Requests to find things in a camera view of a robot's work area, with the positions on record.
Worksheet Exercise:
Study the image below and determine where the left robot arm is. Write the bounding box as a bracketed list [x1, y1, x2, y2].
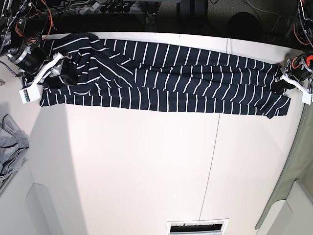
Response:
[274, 0, 313, 95]

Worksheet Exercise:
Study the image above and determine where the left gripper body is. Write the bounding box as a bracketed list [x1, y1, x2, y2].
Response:
[287, 55, 313, 81]

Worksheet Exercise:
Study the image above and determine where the grey folded cloth pile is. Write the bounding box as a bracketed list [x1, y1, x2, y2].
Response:
[0, 114, 29, 184]

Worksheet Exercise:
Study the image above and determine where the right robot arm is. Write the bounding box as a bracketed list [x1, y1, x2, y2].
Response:
[0, 0, 79, 89]

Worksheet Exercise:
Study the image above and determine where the navy white striped t-shirt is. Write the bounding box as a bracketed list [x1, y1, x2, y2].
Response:
[40, 33, 291, 118]

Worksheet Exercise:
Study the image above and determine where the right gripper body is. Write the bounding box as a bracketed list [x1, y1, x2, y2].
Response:
[6, 45, 47, 74]

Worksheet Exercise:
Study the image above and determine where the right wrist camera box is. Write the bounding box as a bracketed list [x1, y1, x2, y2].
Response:
[19, 52, 71, 104]

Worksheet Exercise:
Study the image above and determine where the black power strip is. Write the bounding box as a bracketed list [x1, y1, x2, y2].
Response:
[99, 0, 136, 13]

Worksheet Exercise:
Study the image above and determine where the black round chair base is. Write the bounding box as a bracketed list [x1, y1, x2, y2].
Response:
[227, 12, 262, 41]

